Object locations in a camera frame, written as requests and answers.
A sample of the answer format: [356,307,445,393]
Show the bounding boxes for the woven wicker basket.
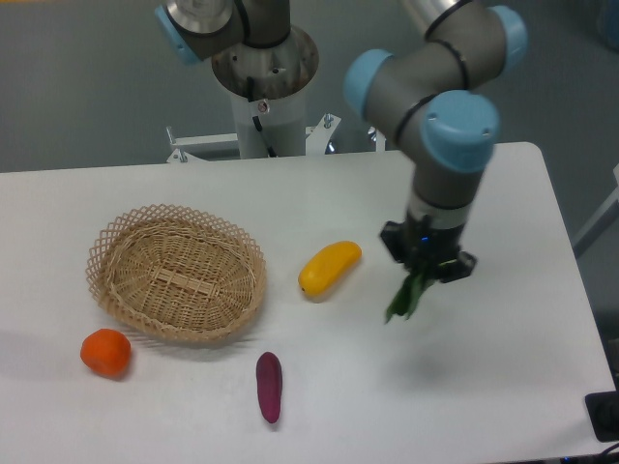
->
[85,204,267,344]

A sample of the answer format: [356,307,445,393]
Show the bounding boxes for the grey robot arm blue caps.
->
[155,1,528,283]

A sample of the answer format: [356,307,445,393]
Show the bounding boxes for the green bok choy vegetable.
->
[385,262,435,323]

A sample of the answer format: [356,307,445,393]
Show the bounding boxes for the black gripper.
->
[379,215,477,283]

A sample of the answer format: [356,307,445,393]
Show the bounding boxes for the white metal base frame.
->
[164,113,388,164]

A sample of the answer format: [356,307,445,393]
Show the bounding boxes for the black cable on pedestal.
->
[246,75,279,159]

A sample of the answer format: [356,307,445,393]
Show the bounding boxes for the yellow mango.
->
[298,241,363,298]

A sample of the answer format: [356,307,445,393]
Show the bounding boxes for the purple sweet potato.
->
[255,352,282,424]

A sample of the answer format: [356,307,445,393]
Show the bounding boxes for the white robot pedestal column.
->
[211,26,319,159]

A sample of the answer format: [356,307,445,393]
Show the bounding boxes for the orange fruit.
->
[80,329,132,377]

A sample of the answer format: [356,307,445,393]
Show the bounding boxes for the black device at table edge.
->
[584,391,618,443]

